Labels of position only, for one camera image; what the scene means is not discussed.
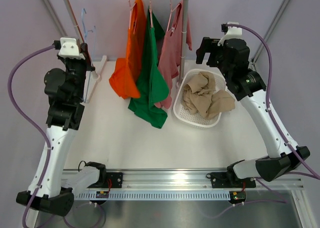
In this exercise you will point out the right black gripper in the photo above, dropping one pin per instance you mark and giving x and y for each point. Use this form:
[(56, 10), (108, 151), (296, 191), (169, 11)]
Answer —
[(208, 45)]

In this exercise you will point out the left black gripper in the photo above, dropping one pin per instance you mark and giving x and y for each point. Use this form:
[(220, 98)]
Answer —
[(84, 50)]

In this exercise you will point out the light blue hanger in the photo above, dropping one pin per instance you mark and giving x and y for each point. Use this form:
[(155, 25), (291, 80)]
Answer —
[(93, 76)]

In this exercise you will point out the orange t shirt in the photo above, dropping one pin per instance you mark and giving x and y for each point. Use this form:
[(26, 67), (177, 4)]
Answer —
[(128, 69)]

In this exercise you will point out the beige t shirt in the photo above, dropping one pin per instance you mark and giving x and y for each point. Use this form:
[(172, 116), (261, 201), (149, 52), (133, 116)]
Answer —
[(201, 96)]

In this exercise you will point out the pink hanger of orange shirt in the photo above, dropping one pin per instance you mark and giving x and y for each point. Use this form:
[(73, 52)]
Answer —
[(131, 10)]

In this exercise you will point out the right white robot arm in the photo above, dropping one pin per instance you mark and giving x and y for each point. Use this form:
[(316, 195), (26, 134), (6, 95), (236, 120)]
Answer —
[(283, 152)]

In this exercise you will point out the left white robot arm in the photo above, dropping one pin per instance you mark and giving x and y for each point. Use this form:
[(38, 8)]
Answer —
[(65, 90)]

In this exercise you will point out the pink t shirt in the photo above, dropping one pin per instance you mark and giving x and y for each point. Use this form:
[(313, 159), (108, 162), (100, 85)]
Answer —
[(170, 58)]

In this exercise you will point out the green t shirt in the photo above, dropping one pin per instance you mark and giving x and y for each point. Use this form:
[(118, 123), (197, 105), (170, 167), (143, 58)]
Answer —
[(151, 83)]

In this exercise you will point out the pink hanger of green shirt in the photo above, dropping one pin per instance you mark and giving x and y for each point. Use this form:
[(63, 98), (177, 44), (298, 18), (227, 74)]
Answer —
[(150, 7)]

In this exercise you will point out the metal clothes rack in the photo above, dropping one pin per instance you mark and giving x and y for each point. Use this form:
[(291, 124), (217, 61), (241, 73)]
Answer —
[(184, 32)]

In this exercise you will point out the white perforated laundry basket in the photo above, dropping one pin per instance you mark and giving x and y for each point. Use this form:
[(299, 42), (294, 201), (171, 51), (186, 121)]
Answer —
[(184, 115)]

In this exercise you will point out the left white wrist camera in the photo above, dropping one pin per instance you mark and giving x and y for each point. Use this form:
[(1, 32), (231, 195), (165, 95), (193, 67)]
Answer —
[(70, 49)]

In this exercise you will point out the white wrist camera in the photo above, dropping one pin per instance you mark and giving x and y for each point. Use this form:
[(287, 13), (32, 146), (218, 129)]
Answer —
[(230, 32), (70, 49)]

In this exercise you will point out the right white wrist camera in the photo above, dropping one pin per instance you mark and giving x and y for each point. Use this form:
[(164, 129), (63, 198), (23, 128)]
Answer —
[(230, 32)]

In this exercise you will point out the aluminium mounting rail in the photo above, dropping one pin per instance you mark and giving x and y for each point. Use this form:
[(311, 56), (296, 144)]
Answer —
[(189, 179)]

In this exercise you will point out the white slotted cable duct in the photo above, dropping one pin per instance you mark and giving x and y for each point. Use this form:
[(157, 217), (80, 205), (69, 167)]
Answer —
[(153, 195)]

